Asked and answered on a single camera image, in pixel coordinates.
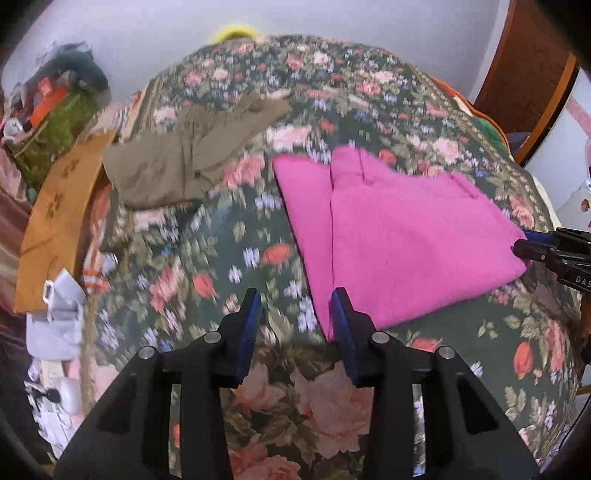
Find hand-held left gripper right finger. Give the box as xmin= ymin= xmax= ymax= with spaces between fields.
xmin=330 ymin=287 xmax=541 ymax=480

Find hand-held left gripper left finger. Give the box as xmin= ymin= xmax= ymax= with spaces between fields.
xmin=54 ymin=288 xmax=264 ymax=480

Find pink pants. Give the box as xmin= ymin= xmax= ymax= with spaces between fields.
xmin=272 ymin=145 xmax=530 ymax=340

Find olive pants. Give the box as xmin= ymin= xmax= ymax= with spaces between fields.
xmin=102 ymin=91 xmax=293 ymax=209

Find white appliance with stickers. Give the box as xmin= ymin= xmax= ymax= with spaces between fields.
xmin=553 ymin=138 xmax=591 ymax=232

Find floral blanket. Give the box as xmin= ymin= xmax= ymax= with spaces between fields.
xmin=78 ymin=34 xmax=587 ymax=480

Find orange green cloth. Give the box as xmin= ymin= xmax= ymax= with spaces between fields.
xmin=431 ymin=76 xmax=509 ymax=151

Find wooden door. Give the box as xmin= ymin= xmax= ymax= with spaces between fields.
xmin=473 ymin=0 xmax=579 ymax=136

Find white grey cloth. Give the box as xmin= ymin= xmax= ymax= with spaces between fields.
xmin=25 ymin=270 xmax=86 ymax=361

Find brown paw-print cloth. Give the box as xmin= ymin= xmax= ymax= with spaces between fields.
xmin=14 ymin=129 xmax=119 ymax=315

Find yellow foam tube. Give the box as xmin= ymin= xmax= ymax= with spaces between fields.
xmin=215 ymin=25 xmax=259 ymax=45

